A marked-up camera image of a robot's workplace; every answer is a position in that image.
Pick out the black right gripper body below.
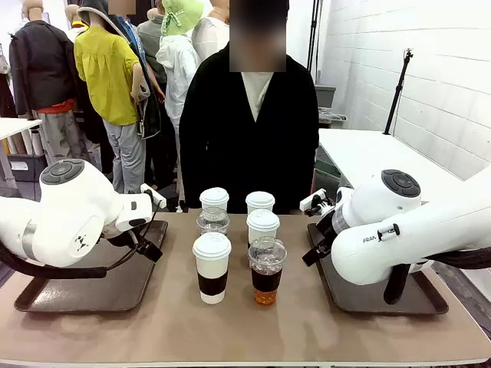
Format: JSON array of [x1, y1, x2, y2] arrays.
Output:
[[311, 209, 339, 247]]

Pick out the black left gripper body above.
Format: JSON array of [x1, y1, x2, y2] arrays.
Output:
[[101, 225, 150, 249]]

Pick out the clear cup with tea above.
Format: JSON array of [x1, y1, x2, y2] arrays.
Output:
[[247, 236, 288, 307]]

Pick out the white lidded paper cup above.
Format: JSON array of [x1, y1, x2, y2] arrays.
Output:
[[245, 209, 281, 246], [199, 186, 230, 212], [245, 190, 276, 215]]

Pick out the brown plastic tray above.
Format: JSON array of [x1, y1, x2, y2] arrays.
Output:
[[306, 222, 450, 316], [14, 218, 169, 314]]

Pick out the tall white paper cup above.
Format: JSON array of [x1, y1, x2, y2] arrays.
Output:
[[192, 232, 232, 305]]

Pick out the empty clear dome-lid cup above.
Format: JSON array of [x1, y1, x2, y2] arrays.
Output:
[[196, 206, 230, 235]]

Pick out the large white table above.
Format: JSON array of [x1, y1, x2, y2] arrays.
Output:
[[317, 128, 465, 200]]

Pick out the person in black jacket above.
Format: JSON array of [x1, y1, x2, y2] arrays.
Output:
[[178, 0, 320, 215]]

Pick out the grey storage box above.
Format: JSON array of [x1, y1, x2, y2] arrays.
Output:
[[6, 153, 49, 183]]

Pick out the grey plastic bin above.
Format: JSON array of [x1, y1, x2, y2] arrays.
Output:
[[314, 84, 338, 112]]

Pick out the white paper rolls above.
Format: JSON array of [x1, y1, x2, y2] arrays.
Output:
[[19, 128, 45, 156]]

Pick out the black tripod pole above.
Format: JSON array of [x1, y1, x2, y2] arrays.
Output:
[[383, 48, 415, 136]]

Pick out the small white side table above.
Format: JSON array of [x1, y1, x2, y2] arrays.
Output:
[[0, 117, 43, 141]]

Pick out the mannequin in yellow shirt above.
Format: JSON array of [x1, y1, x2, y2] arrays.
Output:
[[73, 0, 151, 195]]

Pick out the mannequin in white coat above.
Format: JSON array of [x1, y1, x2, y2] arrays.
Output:
[[155, 22, 204, 212]]

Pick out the black light stand poles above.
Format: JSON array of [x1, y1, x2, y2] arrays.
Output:
[[306, 0, 325, 84]]

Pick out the mannequin in black jacket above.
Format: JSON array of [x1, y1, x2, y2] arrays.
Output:
[[8, 0, 84, 162]]

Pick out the mannequin in grey-green shirt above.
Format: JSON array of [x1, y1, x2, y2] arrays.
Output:
[[137, 7, 170, 86]]

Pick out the mannequin with yellow collar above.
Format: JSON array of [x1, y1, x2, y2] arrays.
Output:
[[64, 3, 90, 43]]

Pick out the mannequin in white shirt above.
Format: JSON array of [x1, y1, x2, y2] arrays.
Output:
[[190, 0, 231, 65]]

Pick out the green sun hat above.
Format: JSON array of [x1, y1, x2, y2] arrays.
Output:
[[160, 0, 205, 38]]

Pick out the thin black camera cable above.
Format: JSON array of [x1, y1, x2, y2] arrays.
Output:
[[105, 202, 161, 271]]

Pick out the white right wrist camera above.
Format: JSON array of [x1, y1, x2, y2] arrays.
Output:
[[298, 188, 328, 212]]

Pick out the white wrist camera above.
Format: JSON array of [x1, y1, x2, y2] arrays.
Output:
[[140, 182, 168, 210], [298, 188, 328, 212]]

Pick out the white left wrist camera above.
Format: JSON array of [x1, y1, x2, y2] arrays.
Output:
[[140, 182, 168, 210]]

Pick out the black left arm cable sleeve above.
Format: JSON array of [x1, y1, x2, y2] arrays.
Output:
[[0, 241, 107, 280]]

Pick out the background person blue lanyard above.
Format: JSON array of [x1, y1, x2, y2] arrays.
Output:
[[108, 0, 166, 140]]

